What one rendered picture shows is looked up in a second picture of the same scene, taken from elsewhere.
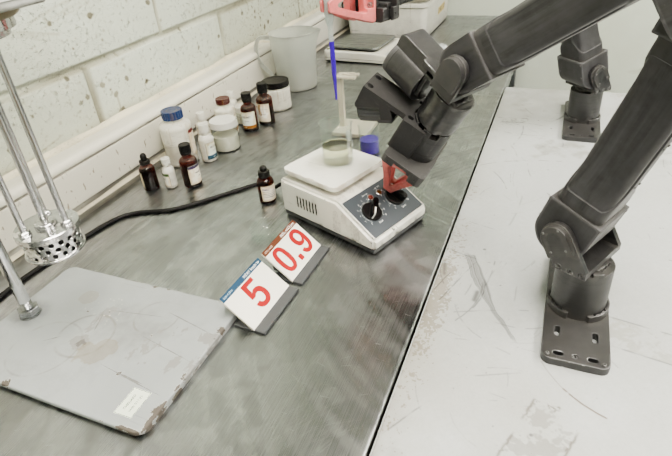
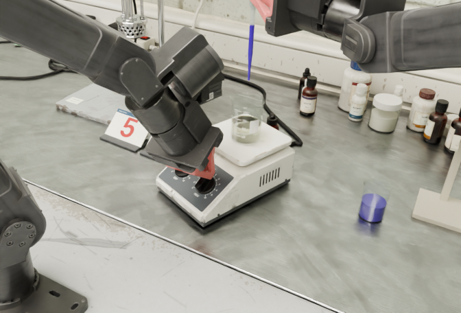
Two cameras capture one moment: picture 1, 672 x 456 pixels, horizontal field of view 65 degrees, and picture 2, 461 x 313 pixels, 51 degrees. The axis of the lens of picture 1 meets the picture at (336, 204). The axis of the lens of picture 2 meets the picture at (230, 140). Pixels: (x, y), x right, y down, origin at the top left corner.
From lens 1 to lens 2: 1.03 m
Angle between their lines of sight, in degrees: 76
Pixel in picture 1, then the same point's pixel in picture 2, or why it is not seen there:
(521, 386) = not seen: outside the picture
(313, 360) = (64, 153)
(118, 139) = (326, 55)
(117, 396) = (81, 97)
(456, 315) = (58, 218)
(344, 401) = (25, 160)
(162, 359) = (99, 106)
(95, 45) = not seen: outside the picture
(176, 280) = not seen: hidden behind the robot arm
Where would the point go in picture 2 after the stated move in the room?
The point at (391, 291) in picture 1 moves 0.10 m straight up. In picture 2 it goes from (107, 191) to (101, 139)
